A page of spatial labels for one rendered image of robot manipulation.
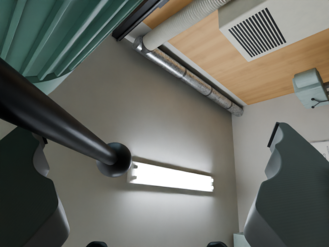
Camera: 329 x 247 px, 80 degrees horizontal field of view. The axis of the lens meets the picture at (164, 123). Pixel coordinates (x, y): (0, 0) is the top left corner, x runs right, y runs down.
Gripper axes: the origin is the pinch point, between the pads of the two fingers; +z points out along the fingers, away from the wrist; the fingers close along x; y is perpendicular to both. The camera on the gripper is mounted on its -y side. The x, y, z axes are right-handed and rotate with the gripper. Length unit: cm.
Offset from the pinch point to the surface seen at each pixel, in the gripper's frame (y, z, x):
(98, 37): -3.1, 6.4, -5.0
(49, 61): -1.5, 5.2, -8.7
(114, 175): 8.4, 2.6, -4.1
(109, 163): 6.6, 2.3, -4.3
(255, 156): 190, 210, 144
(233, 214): 249, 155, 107
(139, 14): 7, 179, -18
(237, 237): 251, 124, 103
